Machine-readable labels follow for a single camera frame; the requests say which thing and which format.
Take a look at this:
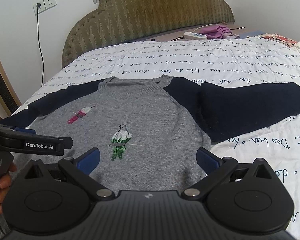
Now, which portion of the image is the grey navy knit sweater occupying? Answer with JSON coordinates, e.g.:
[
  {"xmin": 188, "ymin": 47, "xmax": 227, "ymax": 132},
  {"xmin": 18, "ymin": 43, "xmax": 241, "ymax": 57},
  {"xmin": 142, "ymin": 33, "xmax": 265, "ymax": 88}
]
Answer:
[{"xmin": 1, "ymin": 75, "xmax": 300, "ymax": 191}]

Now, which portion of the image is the person's left hand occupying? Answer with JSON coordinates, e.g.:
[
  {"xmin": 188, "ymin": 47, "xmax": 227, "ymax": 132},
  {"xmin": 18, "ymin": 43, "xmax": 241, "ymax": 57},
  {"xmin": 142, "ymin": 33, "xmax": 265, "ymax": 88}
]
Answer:
[{"xmin": 0, "ymin": 163, "xmax": 17, "ymax": 214}]

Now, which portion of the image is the white script-print quilt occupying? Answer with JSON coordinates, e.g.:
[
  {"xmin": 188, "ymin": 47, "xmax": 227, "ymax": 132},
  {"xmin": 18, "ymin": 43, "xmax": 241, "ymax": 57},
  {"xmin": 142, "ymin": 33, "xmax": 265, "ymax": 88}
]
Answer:
[{"xmin": 11, "ymin": 36, "xmax": 300, "ymax": 240}]

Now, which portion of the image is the white power strip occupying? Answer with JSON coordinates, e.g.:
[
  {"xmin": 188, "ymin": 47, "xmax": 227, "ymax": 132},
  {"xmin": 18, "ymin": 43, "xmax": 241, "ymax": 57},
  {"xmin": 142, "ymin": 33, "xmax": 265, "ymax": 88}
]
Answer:
[{"xmin": 183, "ymin": 31, "xmax": 207, "ymax": 40}]

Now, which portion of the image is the purple garment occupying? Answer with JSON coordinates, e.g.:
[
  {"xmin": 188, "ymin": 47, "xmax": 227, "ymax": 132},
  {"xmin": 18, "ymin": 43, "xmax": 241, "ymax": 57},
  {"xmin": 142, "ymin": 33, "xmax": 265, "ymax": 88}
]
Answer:
[{"xmin": 199, "ymin": 24, "xmax": 232, "ymax": 39}]

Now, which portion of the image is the red patterned cloth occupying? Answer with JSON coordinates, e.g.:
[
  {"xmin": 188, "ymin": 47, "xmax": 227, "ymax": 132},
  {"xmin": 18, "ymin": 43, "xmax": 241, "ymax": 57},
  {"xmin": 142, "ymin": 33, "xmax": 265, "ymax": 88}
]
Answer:
[{"xmin": 259, "ymin": 34, "xmax": 297, "ymax": 48}]

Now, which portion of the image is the olive tufted headboard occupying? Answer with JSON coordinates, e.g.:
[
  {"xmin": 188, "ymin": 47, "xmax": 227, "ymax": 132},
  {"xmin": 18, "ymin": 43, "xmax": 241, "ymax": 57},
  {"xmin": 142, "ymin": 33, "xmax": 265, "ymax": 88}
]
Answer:
[{"xmin": 62, "ymin": 0, "xmax": 235, "ymax": 68}]

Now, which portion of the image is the white wall socket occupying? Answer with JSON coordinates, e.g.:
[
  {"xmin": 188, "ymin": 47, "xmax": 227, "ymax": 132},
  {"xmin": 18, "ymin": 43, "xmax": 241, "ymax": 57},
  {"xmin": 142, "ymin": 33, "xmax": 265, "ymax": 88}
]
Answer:
[{"xmin": 33, "ymin": 0, "xmax": 57, "ymax": 15}]

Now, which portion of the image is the black power cable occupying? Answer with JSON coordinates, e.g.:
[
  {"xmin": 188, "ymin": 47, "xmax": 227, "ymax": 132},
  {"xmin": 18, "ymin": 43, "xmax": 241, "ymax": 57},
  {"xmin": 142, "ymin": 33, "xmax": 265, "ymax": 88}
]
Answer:
[{"xmin": 36, "ymin": 3, "xmax": 45, "ymax": 87}]

